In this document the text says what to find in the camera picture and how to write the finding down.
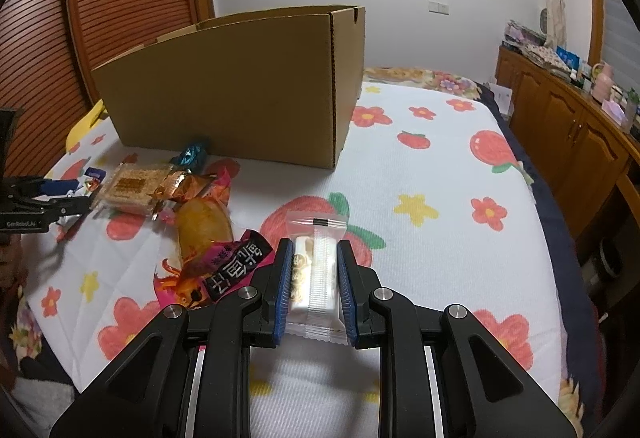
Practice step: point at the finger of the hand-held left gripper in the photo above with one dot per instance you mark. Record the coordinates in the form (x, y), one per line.
(55, 188)
(65, 208)

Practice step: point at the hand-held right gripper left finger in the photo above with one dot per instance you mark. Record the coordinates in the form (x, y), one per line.
(282, 298)

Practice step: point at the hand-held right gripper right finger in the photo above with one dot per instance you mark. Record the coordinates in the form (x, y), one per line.
(347, 298)

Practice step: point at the clear white pastry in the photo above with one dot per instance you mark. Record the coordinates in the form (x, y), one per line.
(315, 268)

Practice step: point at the pink snack packet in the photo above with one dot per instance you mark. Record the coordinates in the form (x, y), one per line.
(225, 268)

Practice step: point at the copper cracker packet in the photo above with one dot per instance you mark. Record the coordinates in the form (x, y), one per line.
(132, 185)

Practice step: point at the brown bun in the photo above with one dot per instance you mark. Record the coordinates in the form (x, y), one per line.
(202, 225)

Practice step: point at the blue foil candy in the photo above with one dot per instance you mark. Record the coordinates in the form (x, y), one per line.
(190, 155)

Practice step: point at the brown cardboard box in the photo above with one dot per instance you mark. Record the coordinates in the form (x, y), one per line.
(225, 92)

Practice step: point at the person's left hand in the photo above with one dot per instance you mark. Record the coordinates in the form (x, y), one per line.
(9, 263)

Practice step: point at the yellow plush toy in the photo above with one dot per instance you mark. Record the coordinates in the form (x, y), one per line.
(85, 127)

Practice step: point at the strawberry print white towel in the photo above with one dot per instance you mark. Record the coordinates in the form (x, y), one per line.
(425, 228)

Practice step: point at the navy blue blanket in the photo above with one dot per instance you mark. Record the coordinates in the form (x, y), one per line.
(555, 238)

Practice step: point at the floral bed blanket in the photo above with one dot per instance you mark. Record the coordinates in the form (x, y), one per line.
(425, 77)

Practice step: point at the white paper bag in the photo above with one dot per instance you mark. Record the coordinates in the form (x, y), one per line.
(501, 101)

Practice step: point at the grey trash bin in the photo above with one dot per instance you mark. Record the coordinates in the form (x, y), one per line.
(607, 263)

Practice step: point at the wooden sideboard cabinet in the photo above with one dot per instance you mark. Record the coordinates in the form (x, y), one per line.
(550, 117)

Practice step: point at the folded floral fabric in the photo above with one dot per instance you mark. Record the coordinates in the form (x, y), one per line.
(540, 55)

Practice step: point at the purple bag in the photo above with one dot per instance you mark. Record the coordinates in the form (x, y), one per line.
(524, 32)

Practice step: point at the pink tissue box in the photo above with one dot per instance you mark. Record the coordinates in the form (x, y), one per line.
(616, 113)

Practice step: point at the blue carton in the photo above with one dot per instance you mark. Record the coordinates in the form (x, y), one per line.
(567, 57)

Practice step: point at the pink thermos jug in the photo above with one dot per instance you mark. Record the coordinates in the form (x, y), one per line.
(602, 82)

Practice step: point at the small green fan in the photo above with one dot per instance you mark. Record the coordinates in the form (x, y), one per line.
(544, 22)

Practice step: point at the clear bottle green lid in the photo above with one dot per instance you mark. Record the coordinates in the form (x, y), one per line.
(634, 103)

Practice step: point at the grey window blind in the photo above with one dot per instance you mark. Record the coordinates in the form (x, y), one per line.
(622, 57)

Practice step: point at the white wall switch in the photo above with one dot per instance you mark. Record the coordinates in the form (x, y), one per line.
(438, 7)

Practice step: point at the wooden window frame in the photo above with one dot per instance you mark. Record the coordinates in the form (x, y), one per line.
(596, 17)

